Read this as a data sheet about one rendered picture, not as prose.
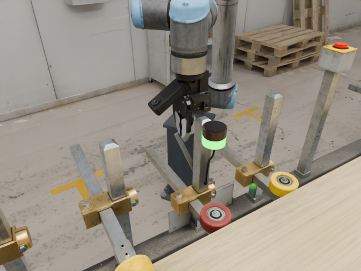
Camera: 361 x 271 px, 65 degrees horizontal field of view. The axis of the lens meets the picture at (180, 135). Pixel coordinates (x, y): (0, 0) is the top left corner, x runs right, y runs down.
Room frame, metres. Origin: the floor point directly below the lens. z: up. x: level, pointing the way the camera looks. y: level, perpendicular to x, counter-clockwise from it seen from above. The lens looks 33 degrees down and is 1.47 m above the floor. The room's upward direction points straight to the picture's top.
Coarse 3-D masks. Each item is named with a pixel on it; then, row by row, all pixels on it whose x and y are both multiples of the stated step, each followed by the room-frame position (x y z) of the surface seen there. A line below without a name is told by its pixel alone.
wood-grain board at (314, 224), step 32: (352, 160) 0.73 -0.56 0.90; (320, 192) 0.58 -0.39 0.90; (352, 192) 0.58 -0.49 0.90; (256, 224) 0.47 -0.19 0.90; (288, 224) 0.47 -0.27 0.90; (320, 224) 0.47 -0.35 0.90; (352, 224) 0.47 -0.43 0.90; (192, 256) 0.38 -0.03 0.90; (224, 256) 0.38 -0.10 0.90; (256, 256) 0.38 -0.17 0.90; (288, 256) 0.38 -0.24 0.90; (320, 256) 0.38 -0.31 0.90; (352, 256) 0.38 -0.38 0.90
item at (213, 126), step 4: (208, 124) 0.60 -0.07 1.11; (212, 124) 0.60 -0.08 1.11; (216, 124) 0.60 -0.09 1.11; (220, 124) 0.60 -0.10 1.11; (224, 124) 0.60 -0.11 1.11; (204, 128) 0.58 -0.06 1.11; (208, 128) 0.58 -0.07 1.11; (212, 128) 0.58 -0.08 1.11; (216, 128) 0.58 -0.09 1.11; (220, 128) 0.58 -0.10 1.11; (224, 128) 0.58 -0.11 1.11; (216, 132) 0.56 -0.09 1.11; (220, 140) 0.56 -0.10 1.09; (212, 156) 0.59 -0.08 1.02; (208, 160) 0.60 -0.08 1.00; (208, 164) 0.60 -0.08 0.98; (204, 184) 0.61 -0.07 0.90
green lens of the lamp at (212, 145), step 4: (204, 140) 0.57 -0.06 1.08; (208, 140) 0.57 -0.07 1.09; (224, 140) 0.57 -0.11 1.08; (204, 144) 0.57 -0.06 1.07; (208, 144) 0.56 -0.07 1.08; (212, 144) 0.56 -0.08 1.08; (216, 144) 0.56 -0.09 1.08; (220, 144) 0.56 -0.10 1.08; (224, 144) 0.57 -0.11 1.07; (208, 148) 0.56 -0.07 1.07; (212, 148) 0.56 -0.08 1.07; (216, 148) 0.56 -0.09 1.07; (220, 148) 0.56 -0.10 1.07
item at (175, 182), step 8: (152, 152) 0.82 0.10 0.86; (152, 160) 0.79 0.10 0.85; (160, 160) 0.78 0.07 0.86; (160, 168) 0.74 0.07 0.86; (168, 168) 0.73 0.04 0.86; (168, 176) 0.69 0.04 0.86; (176, 176) 0.69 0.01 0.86; (176, 184) 0.65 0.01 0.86; (184, 184) 0.65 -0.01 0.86; (192, 208) 0.56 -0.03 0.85; (200, 208) 0.56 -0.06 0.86
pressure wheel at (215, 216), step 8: (208, 208) 0.51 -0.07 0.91; (216, 208) 0.52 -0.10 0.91; (224, 208) 0.51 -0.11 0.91; (200, 216) 0.49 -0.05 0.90; (208, 216) 0.49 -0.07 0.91; (216, 216) 0.49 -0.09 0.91; (224, 216) 0.49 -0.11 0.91; (200, 224) 0.49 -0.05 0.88; (208, 224) 0.46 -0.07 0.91; (216, 224) 0.46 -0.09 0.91; (224, 224) 0.46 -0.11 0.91; (208, 232) 0.46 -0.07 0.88
